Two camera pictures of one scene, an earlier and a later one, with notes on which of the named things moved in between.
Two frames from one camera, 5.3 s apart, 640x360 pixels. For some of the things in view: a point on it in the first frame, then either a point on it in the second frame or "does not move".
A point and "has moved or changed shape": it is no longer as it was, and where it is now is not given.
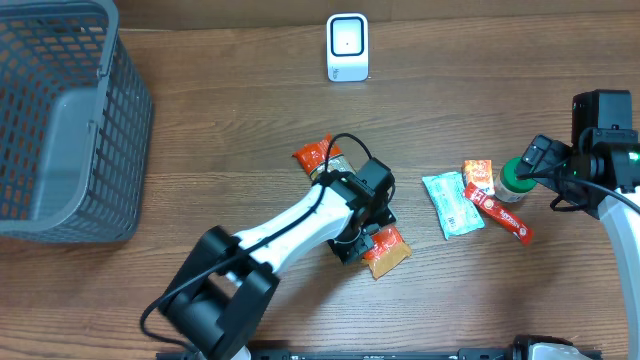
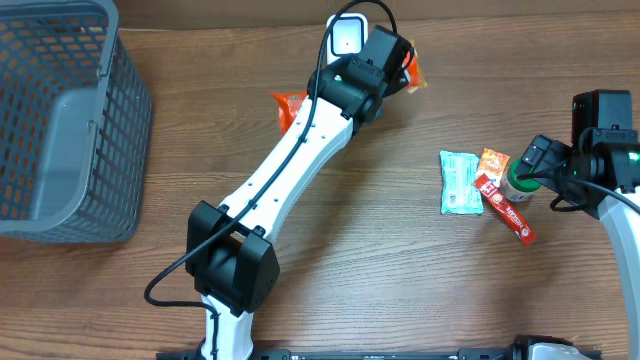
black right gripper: [534, 156] does not move
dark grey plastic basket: [75, 123] does not move
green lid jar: [509, 187] does not move
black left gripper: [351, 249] -> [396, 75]
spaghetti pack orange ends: [389, 248] -> [288, 104]
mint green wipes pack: [452, 205] -> [459, 191]
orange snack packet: [480, 173] -> [492, 164]
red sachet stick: [498, 211] has moved or changed shape
